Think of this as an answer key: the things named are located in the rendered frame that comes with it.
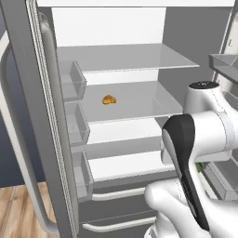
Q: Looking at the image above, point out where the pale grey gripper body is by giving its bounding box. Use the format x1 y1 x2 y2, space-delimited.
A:
160 139 233 165

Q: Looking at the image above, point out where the grey glass fridge shelf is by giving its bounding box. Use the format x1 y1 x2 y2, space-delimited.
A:
81 80 185 125
56 43 200 74

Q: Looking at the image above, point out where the grey fridge drawer front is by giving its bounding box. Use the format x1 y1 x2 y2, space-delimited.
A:
78 213 157 238
76 185 162 223

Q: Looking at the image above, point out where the grey fridge door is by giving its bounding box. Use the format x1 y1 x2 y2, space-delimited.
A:
0 0 95 238
209 0 238 203

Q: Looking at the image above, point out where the grey fridge cabinet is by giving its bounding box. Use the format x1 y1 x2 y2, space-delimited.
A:
35 0 238 238

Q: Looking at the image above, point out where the clear grey door bin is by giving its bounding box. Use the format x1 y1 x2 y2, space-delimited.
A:
200 160 238 202
208 53 238 84
71 150 95 203
63 100 91 147
58 59 87 103

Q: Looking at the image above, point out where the orange brown food piece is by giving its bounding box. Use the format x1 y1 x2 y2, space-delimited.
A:
101 94 118 106

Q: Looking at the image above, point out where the white drawer handle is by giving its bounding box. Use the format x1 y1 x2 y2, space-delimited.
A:
90 187 149 202
81 216 158 233

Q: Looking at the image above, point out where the pale grey fridge door handle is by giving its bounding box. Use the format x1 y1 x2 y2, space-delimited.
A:
0 31 60 237

